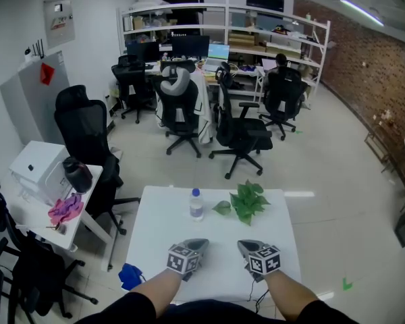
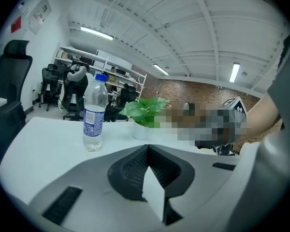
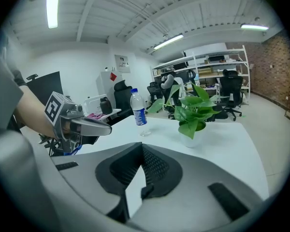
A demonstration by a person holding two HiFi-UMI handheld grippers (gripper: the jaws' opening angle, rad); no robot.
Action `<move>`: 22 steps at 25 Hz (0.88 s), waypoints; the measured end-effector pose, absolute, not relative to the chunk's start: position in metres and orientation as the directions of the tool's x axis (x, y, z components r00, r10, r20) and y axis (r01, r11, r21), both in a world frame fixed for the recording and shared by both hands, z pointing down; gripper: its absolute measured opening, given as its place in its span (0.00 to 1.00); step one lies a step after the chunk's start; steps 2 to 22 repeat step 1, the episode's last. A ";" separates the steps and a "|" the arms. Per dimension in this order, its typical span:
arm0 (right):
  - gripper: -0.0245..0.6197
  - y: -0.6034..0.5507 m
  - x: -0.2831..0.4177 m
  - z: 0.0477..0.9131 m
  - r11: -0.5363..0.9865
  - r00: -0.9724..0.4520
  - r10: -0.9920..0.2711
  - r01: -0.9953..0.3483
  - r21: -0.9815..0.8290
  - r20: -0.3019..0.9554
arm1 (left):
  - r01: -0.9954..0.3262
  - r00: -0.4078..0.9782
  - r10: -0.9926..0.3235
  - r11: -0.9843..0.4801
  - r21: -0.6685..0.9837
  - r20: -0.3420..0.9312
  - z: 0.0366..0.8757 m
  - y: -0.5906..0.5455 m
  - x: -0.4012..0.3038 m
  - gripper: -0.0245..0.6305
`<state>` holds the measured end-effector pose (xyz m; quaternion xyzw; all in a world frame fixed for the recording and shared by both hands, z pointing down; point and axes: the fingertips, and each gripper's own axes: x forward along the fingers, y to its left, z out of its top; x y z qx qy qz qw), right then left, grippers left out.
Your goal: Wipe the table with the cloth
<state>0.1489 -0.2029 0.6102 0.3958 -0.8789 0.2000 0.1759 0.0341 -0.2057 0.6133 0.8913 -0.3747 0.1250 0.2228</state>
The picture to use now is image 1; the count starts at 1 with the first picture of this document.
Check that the white printer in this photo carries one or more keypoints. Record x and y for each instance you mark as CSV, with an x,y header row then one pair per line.
x,y
37,157

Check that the blue cleaning cloth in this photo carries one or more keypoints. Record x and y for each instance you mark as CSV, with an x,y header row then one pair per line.
x,y
130,275

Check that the black router with antennas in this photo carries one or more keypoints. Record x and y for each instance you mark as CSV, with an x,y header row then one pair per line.
x,y
38,51

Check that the tall black mesh office chair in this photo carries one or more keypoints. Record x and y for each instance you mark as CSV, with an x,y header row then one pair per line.
x,y
81,123

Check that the grey neck pillow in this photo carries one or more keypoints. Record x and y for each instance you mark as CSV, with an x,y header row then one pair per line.
x,y
182,83

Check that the black office chair with headrest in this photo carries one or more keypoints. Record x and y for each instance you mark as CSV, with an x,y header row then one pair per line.
x,y
239,130

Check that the black white wall unit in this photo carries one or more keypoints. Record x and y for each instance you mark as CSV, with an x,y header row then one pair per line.
x,y
265,2

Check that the ceiling light strip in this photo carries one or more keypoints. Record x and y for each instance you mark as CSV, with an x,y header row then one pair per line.
x,y
361,10

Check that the white jacket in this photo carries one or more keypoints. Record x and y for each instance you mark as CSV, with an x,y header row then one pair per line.
x,y
202,113

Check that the laptop with white screen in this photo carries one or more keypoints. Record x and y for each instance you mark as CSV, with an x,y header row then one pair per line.
x,y
269,65

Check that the white side desk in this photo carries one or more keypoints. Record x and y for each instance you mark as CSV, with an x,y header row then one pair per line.
x,y
37,214

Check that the black office chair with pillow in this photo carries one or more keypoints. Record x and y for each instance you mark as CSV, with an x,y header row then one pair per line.
x,y
179,103

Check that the grey cabinet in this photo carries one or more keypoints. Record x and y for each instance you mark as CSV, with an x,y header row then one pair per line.
x,y
30,96

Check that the large black monitor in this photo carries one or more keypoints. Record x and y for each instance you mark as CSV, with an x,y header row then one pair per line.
x,y
190,47

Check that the laptop with blue screen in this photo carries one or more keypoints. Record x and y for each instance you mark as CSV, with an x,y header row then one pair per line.
x,y
218,51

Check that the black jug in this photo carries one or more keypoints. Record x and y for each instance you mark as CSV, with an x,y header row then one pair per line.
x,y
79,177

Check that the red paper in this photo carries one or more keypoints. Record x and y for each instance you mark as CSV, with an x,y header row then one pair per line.
x,y
47,74

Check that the person's right forearm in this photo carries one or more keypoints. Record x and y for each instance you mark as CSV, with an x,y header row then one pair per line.
x,y
287,292

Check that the long white office desk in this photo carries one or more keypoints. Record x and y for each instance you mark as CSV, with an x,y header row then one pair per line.
x,y
246,79

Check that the small white camera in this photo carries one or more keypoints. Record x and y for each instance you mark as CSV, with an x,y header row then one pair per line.
x,y
28,55

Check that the small cup with brush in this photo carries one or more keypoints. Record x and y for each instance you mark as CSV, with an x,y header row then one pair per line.
x,y
61,229

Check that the grey wall panel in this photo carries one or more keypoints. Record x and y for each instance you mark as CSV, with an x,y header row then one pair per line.
x,y
59,24

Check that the green leafy plant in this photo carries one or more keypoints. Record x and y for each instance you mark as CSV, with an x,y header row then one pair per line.
x,y
248,202

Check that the white rectangular table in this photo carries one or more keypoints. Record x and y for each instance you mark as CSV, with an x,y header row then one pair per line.
x,y
162,221

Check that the metal frame stand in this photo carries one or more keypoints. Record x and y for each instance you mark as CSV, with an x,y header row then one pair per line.
x,y
378,143

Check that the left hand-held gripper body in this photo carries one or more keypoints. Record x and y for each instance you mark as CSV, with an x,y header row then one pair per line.
x,y
184,260

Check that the person's left forearm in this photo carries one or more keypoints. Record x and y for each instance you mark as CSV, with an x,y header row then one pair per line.
x,y
155,289

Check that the white shelf rack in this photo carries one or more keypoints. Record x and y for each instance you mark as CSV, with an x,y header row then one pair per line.
x,y
227,19

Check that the clear water bottle blue cap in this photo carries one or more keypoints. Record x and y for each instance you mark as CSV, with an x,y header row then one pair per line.
x,y
196,209

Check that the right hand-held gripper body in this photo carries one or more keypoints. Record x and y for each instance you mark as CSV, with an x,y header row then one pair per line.
x,y
265,260

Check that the pink purple cloth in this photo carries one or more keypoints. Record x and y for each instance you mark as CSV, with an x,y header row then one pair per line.
x,y
64,209

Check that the black office chair with armrests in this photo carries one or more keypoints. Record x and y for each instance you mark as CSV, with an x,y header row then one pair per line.
x,y
30,268

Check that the small black office chair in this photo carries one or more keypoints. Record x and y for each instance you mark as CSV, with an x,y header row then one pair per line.
x,y
131,79

